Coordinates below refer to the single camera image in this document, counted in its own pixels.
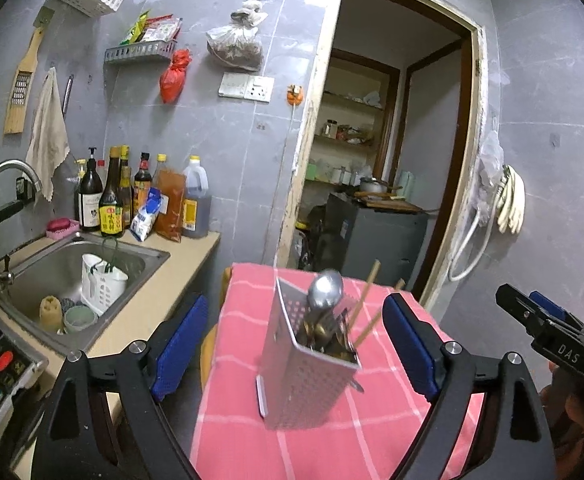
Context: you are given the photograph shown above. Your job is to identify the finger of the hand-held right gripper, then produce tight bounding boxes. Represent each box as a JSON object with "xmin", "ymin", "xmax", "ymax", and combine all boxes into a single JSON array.
[
  {"xmin": 529, "ymin": 290, "xmax": 584, "ymax": 335},
  {"xmin": 496, "ymin": 284, "xmax": 548, "ymax": 342}
]

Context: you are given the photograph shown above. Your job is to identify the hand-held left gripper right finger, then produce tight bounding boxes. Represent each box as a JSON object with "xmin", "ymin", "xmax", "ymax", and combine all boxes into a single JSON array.
[{"xmin": 382, "ymin": 291, "xmax": 558, "ymax": 480}]

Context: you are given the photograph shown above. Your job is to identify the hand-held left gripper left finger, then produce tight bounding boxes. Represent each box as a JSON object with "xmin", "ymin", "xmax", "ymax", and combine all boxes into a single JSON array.
[{"xmin": 30, "ymin": 292, "xmax": 209, "ymax": 480}]

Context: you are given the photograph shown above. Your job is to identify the steel fork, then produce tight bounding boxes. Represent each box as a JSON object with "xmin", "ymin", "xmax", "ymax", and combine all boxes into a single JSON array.
[{"xmin": 333, "ymin": 309, "xmax": 351, "ymax": 346}]

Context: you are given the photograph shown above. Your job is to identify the brass spoon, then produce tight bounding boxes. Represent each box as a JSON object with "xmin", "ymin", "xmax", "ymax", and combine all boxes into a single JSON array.
[{"xmin": 304, "ymin": 320, "xmax": 335, "ymax": 351}]

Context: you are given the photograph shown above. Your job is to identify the large steel spoon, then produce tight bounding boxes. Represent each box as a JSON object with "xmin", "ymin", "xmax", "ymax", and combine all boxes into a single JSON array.
[{"xmin": 306, "ymin": 268, "xmax": 345, "ymax": 326}]

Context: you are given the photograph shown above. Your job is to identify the perforated metal utensil holder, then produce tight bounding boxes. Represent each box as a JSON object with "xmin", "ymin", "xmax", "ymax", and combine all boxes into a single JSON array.
[{"xmin": 256, "ymin": 276, "xmax": 364, "ymax": 419}]

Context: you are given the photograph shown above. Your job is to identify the person's right hand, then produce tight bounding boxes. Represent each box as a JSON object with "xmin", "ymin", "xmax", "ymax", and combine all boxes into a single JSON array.
[{"xmin": 539, "ymin": 360, "xmax": 584, "ymax": 443}]

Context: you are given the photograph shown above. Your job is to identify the wooden chopstick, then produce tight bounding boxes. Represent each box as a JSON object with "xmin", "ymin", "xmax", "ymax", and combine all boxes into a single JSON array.
[
  {"xmin": 354, "ymin": 280, "xmax": 405, "ymax": 348},
  {"xmin": 348, "ymin": 259, "xmax": 381, "ymax": 328}
]

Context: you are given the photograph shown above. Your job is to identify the beige kitchen counter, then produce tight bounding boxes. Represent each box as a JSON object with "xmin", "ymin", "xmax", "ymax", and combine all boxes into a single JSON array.
[{"xmin": 0, "ymin": 229, "xmax": 221, "ymax": 480}]

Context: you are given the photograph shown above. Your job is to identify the white plastic drainer basket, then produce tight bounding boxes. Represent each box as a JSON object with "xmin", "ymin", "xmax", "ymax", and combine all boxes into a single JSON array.
[{"xmin": 80, "ymin": 253, "xmax": 129, "ymax": 317}]

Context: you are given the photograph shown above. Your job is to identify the green bowl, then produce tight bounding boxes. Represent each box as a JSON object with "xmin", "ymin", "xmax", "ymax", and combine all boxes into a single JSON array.
[{"xmin": 63, "ymin": 306, "xmax": 98, "ymax": 335}]

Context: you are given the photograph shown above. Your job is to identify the cream rubber gloves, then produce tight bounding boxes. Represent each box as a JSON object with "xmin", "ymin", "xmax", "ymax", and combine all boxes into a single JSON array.
[{"xmin": 496, "ymin": 165, "xmax": 527, "ymax": 235}]

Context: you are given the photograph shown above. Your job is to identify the grey refrigerator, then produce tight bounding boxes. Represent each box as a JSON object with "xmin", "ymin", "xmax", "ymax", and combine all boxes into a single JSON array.
[{"xmin": 321, "ymin": 192, "xmax": 431, "ymax": 292}]

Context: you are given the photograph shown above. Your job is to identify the yellow sponge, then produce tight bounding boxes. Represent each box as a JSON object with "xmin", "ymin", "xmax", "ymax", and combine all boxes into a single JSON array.
[{"xmin": 39, "ymin": 295, "xmax": 63, "ymax": 332}]

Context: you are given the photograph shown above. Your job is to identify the pink checked tablecloth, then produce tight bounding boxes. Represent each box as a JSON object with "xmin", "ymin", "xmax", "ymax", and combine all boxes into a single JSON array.
[{"xmin": 189, "ymin": 262, "xmax": 488, "ymax": 480}]

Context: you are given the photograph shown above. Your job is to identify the blue white seasoning bag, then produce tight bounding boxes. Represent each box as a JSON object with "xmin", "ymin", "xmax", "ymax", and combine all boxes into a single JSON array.
[{"xmin": 130, "ymin": 187, "xmax": 169, "ymax": 244}]

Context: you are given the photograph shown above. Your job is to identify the orange sauce pouch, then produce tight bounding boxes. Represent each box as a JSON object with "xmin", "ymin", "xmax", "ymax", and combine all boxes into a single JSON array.
[{"xmin": 154, "ymin": 169, "xmax": 188, "ymax": 244}]

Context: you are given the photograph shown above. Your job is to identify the wooden cutting board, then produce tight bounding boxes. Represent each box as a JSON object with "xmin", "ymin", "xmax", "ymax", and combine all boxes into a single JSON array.
[{"xmin": 356, "ymin": 195, "xmax": 423, "ymax": 214}]

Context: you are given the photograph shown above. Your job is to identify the grey hanging plastic bag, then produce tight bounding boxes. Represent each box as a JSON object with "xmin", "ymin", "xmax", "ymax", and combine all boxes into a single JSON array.
[{"xmin": 478, "ymin": 130, "xmax": 504, "ymax": 224}]

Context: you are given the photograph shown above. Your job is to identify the steel kitchen sink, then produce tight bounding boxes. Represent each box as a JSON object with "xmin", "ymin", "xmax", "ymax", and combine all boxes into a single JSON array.
[{"xmin": 0, "ymin": 232, "xmax": 171, "ymax": 357}]

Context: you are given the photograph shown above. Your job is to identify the row of condiment bottles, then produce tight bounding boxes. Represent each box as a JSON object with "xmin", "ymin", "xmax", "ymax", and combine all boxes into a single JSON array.
[{"xmin": 73, "ymin": 145, "xmax": 213, "ymax": 240}]

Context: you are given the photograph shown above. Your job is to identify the pink soap dish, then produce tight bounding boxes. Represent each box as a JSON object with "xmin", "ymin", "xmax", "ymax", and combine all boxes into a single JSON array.
[{"xmin": 46, "ymin": 216, "xmax": 82, "ymax": 240}]

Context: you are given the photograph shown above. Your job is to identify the steel cooking pot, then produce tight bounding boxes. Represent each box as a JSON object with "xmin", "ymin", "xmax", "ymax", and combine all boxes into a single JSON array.
[{"xmin": 354, "ymin": 176, "xmax": 403, "ymax": 197}]

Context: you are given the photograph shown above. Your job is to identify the induction cooker control panel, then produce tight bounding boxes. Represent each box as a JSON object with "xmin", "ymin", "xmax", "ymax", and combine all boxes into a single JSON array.
[{"xmin": 0, "ymin": 335, "xmax": 50, "ymax": 434}]

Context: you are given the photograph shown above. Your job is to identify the wooden pantry shelves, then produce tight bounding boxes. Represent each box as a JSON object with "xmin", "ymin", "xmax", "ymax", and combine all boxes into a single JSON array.
[{"xmin": 312, "ymin": 87, "xmax": 389, "ymax": 192}]

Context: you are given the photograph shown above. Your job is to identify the beige hanging towel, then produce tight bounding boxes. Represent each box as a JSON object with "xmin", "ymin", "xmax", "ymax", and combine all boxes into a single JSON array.
[{"xmin": 25, "ymin": 66, "xmax": 71, "ymax": 204}]

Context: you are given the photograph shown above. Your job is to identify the steel faucet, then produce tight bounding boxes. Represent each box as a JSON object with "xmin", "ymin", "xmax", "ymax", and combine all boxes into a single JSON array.
[{"xmin": 0, "ymin": 159, "xmax": 43, "ymax": 292}]

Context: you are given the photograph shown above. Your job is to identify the red plastic bag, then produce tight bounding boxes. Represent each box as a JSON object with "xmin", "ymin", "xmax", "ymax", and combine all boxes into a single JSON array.
[{"xmin": 160, "ymin": 49, "xmax": 193, "ymax": 105}]

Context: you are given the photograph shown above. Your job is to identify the clear bag dark contents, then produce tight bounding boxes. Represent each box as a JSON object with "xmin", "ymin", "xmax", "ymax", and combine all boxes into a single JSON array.
[{"xmin": 206, "ymin": 0, "xmax": 265, "ymax": 72}]

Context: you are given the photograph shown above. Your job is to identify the red white snack packet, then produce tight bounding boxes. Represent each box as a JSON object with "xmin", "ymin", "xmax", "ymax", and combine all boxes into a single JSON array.
[{"xmin": 142, "ymin": 16, "xmax": 183, "ymax": 44}]

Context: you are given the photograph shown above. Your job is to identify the yellow green snack packet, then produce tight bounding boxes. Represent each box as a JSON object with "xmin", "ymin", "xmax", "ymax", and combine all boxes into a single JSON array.
[{"xmin": 119, "ymin": 10, "xmax": 151, "ymax": 45}]

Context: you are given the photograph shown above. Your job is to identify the white hose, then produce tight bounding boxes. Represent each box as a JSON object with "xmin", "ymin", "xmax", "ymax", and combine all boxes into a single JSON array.
[{"xmin": 447, "ymin": 209, "xmax": 496, "ymax": 283}]

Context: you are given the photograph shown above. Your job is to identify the wooden door frame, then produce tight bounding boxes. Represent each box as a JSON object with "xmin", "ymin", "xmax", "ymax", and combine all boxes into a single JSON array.
[{"xmin": 276, "ymin": 0, "xmax": 489, "ymax": 311}]

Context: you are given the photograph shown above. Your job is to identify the white wall switch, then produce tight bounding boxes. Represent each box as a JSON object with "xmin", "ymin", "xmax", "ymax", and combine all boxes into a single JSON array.
[{"xmin": 219, "ymin": 72, "xmax": 248, "ymax": 99}]

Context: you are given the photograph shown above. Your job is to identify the white wall socket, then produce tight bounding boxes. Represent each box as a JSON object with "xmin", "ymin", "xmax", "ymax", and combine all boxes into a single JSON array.
[{"xmin": 245, "ymin": 75, "xmax": 275, "ymax": 104}]

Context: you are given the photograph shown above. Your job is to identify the grey wall shelf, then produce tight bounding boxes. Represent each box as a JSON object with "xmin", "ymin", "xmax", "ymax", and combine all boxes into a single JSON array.
[{"xmin": 104, "ymin": 40, "xmax": 178, "ymax": 65}]

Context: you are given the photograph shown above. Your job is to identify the wooden handled grater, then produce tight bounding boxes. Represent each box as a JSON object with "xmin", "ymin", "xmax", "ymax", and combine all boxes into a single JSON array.
[{"xmin": 3, "ymin": 7, "xmax": 55, "ymax": 135}]

